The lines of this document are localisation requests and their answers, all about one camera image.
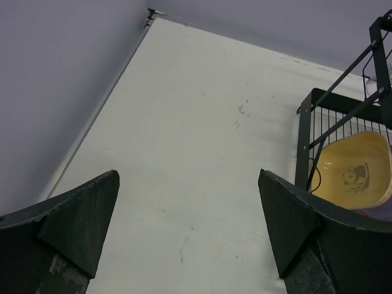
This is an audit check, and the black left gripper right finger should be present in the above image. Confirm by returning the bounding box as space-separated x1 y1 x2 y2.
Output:
258 170 391 293

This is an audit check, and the yellow square panda plate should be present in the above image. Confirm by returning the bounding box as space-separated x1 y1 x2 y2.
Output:
311 131 391 210

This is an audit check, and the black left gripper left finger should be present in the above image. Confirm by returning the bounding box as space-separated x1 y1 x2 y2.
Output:
1 170 119 293

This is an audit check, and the black wire dish rack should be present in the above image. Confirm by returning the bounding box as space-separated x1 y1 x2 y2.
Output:
295 10 391 192

